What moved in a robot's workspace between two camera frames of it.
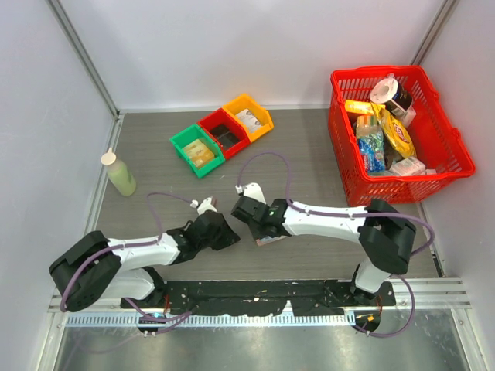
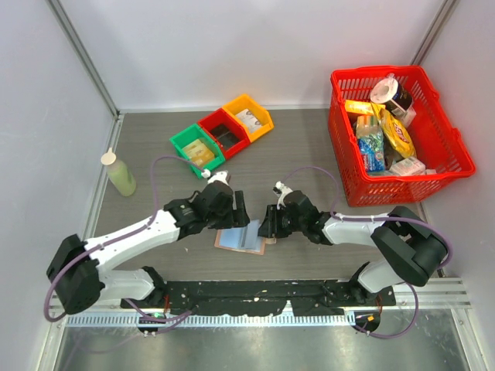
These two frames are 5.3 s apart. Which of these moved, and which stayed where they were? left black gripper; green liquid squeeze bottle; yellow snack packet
Moved: left black gripper
Stayed: yellow snack packet; green liquid squeeze bottle
